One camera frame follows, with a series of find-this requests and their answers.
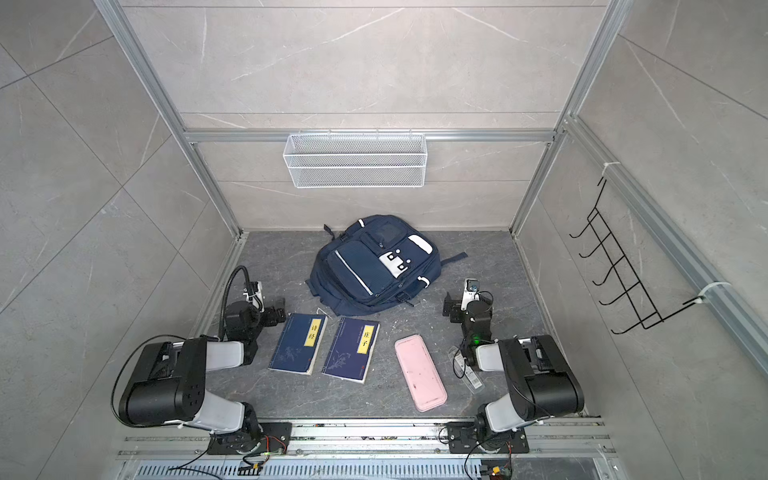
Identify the clear plastic ruler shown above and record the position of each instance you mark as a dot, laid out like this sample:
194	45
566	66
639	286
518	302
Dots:
464	372

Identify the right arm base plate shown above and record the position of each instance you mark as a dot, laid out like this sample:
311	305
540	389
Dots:
469	438

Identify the blue book yellow label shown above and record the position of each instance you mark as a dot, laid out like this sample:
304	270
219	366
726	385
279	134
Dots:
297	347
351	349

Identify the pink pencil case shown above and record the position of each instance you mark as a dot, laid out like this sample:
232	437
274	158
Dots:
420	373

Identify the white wire mesh basket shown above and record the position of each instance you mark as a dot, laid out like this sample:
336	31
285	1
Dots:
356	160

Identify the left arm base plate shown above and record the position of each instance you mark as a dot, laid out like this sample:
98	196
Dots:
273	437

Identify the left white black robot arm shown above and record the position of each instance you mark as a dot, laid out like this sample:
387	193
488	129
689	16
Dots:
167	386

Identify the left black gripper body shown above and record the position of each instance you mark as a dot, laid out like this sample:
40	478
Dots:
273	310

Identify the black wire hook rack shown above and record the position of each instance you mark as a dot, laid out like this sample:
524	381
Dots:
621	270

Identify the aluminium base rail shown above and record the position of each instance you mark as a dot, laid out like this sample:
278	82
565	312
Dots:
389	448

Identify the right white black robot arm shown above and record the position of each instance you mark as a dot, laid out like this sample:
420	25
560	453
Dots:
540	383

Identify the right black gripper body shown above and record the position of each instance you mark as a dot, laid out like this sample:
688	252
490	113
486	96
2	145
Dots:
455	306

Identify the navy blue student backpack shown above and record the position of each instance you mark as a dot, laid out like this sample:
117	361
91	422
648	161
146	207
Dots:
377	263

